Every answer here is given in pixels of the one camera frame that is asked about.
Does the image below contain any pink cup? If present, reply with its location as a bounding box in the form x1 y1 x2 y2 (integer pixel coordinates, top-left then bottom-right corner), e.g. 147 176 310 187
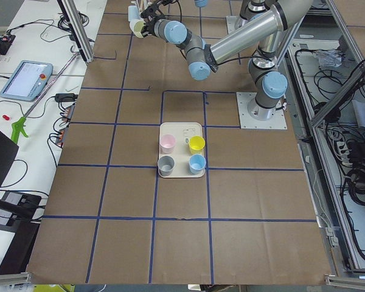
159 134 176 154

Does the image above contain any light blue cup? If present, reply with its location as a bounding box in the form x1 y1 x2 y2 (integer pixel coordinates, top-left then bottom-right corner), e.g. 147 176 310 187
128 5 141 22

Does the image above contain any yellow cup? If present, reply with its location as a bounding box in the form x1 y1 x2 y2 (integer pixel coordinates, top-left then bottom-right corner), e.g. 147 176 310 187
189 136 206 155

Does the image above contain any white wire cup rack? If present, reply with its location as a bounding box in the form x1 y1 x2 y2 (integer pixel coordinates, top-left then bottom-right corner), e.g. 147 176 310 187
131 0 153 13

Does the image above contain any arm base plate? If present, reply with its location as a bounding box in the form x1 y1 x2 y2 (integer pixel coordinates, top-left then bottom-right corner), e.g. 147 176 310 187
236 92 287 130
226 16 244 33

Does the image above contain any black power adapter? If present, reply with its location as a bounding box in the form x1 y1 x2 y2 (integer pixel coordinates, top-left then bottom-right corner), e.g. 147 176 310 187
54 93 78 103

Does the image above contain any reacher grabber tool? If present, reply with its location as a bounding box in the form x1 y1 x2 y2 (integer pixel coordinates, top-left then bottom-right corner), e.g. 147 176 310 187
11 52 80 144

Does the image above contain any cream white cup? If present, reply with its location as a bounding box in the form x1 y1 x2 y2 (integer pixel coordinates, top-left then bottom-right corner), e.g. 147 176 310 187
130 19 145 38

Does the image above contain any aluminium frame post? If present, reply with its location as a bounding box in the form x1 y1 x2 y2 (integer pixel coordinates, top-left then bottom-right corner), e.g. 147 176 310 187
57 0 94 63

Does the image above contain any grey cup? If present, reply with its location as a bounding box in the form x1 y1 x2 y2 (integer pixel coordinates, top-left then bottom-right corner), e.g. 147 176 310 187
158 155 175 177

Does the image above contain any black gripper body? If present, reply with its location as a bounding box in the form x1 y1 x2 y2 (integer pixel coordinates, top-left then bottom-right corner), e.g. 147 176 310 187
142 18 164 37

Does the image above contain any sky blue cup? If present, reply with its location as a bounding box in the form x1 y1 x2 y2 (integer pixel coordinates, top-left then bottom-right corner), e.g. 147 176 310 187
189 154 206 175

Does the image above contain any blue teach pendant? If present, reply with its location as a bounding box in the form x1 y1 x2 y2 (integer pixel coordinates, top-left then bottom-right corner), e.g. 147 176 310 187
0 60 53 102

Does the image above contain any beige cup tray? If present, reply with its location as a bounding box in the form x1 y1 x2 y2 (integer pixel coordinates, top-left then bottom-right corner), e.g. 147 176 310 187
158 122 206 178

